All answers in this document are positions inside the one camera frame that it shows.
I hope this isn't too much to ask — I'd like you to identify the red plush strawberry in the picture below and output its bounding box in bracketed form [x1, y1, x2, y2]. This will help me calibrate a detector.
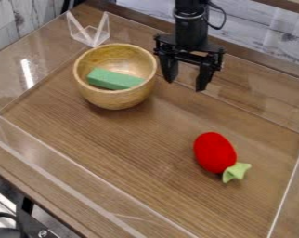
[193, 132, 252, 183]

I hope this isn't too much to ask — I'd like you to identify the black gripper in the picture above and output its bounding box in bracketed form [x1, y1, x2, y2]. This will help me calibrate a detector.
[153, 8, 224, 92]

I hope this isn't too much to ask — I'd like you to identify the light wooden bowl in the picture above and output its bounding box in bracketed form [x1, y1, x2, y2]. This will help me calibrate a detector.
[73, 43, 157, 110]

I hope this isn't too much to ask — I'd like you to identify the clear acrylic tray wall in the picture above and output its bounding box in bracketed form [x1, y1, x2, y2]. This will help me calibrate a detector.
[0, 114, 199, 238]

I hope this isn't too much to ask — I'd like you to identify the green rectangular block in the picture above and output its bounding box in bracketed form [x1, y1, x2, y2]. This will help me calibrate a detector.
[87, 68, 145, 90]

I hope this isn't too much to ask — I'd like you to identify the clear acrylic corner bracket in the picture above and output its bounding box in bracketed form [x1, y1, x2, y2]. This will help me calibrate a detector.
[65, 12, 111, 47]

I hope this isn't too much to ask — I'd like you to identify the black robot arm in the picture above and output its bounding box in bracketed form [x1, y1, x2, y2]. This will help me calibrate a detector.
[153, 0, 227, 91]

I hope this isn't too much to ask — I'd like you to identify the black table leg bracket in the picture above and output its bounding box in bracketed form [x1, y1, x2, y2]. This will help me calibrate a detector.
[16, 196, 71, 238]

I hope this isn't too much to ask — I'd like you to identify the black cable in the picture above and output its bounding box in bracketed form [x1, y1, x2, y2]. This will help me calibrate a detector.
[0, 211, 22, 238]

